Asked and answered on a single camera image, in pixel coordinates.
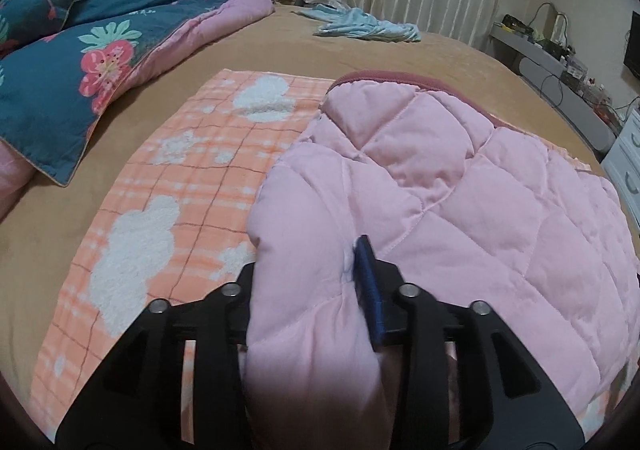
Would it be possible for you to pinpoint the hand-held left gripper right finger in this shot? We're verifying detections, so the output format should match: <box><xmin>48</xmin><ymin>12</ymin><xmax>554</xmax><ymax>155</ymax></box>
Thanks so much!
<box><xmin>351</xmin><ymin>235</ymin><xmax>586</xmax><ymax>450</ymax></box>

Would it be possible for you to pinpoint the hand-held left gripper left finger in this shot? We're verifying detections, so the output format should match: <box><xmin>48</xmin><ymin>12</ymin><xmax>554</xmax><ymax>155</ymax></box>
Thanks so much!
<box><xmin>55</xmin><ymin>262</ymin><xmax>257</xmax><ymax>450</ymax></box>

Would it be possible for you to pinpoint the pink quilted jacket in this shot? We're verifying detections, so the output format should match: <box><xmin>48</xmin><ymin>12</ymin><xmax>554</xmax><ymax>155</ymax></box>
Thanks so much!
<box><xmin>244</xmin><ymin>70</ymin><xmax>640</xmax><ymax>450</ymax></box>

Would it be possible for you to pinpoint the orange plaid blanket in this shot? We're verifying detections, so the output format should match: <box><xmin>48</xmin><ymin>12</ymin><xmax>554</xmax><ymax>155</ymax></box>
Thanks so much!
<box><xmin>30</xmin><ymin>68</ymin><xmax>626</xmax><ymax>436</ymax></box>

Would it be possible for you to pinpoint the bed with tan sheet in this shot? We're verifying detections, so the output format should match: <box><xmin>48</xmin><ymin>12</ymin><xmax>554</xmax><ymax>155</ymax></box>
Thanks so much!
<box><xmin>0</xmin><ymin>4</ymin><xmax>640</xmax><ymax>450</ymax></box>

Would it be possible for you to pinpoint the light blue garment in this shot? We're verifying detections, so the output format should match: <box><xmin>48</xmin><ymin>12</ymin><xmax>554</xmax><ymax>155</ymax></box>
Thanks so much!
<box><xmin>295</xmin><ymin>4</ymin><xmax>422</xmax><ymax>44</ymax></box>

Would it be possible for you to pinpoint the blue floral quilt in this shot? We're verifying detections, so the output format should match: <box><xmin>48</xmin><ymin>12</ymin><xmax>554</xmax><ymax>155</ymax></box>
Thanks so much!
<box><xmin>0</xmin><ymin>0</ymin><xmax>276</xmax><ymax>188</ymax></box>

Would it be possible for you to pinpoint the white chest of drawers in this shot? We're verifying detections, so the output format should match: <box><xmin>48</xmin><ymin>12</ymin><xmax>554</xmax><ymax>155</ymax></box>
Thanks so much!
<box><xmin>600</xmin><ymin>110</ymin><xmax>640</xmax><ymax>231</ymax></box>

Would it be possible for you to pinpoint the clutter of small shelf items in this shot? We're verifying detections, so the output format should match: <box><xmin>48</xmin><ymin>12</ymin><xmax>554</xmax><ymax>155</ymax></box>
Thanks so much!
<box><xmin>500</xmin><ymin>2</ymin><xmax>618</xmax><ymax>121</ymax></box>

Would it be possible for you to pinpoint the black television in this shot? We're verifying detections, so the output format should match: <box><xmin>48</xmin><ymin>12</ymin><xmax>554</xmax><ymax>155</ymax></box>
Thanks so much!
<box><xmin>622</xmin><ymin>12</ymin><xmax>640</xmax><ymax>80</ymax></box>

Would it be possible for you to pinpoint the grey wall shelf unit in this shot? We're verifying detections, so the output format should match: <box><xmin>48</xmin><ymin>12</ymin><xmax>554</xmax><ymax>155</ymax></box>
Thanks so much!
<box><xmin>489</xmin><ymin>22</ymin><xmax>618</xmax><ymax>155</ymax></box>

